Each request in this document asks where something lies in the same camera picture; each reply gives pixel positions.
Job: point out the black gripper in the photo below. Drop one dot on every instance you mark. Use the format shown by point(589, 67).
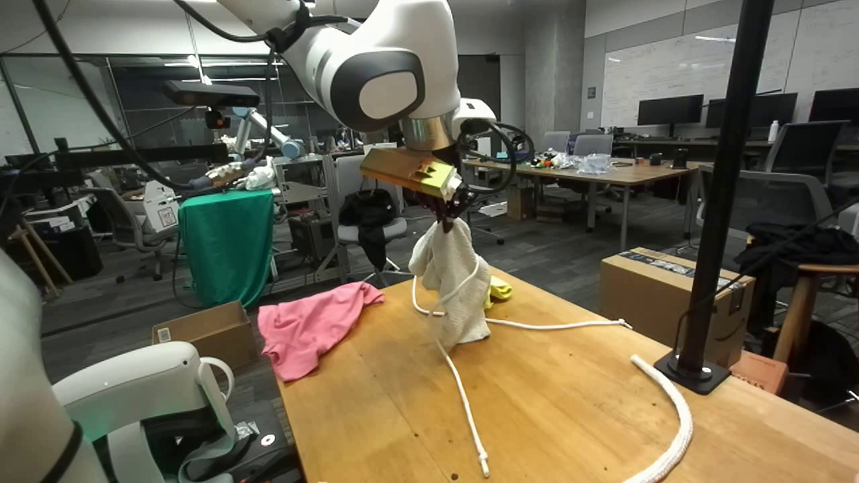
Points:
point(458, 201)

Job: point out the white towel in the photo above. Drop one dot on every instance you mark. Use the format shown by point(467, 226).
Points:
point(458, 284)

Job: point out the yellow cloth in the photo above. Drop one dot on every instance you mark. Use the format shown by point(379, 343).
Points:
point(501, 287)

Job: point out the hot pink cloth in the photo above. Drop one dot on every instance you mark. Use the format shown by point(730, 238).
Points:
point(309, 324)

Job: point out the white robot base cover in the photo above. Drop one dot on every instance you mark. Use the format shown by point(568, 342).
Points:
point(134, 385)

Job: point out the long wooden desk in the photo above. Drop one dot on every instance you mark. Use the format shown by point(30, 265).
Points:
point(617, 174)

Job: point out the cardboard box with black tape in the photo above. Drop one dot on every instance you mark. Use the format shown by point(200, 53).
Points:
point(662, 295)

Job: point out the green cloth cover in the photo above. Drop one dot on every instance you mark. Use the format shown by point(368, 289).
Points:
point(226, 244)

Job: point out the black computer monitor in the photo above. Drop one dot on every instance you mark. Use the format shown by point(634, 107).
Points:
point(835, 106)
point(668, 107)
point(752, 107)

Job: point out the small open cardboard box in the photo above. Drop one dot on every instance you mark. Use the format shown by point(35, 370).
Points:
point(211, 334)

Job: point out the black pole stand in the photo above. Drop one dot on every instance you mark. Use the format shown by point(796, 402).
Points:
point(714, 178)

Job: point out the grey office chair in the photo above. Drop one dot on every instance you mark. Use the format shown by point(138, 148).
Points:
point(779, 195)

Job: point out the reddish flat board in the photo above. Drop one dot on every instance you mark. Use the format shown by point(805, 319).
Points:
point(758, 370)

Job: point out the round wooden stool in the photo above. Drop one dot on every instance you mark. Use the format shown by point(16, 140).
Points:
point(808, 295)

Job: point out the black mounted camera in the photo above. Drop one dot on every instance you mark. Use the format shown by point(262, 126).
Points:
point(212, 92)

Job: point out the black mount bar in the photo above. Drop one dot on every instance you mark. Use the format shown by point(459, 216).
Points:
point(90, 156)

